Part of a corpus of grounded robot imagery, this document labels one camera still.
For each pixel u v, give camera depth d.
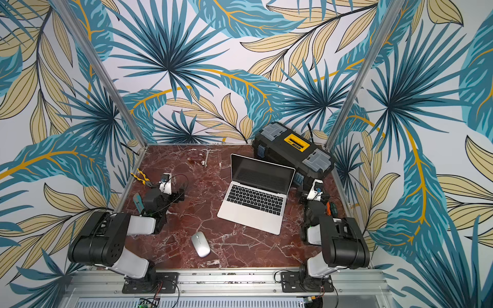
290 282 0.73
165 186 0.79
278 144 0.97
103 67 0.85
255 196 0.97
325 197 0.80
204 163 1.10
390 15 0.69
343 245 0.46
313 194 0.77
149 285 0.68
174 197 0.85
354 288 0.73
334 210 0.91
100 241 0.45
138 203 0.95
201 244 0.82
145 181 1.00
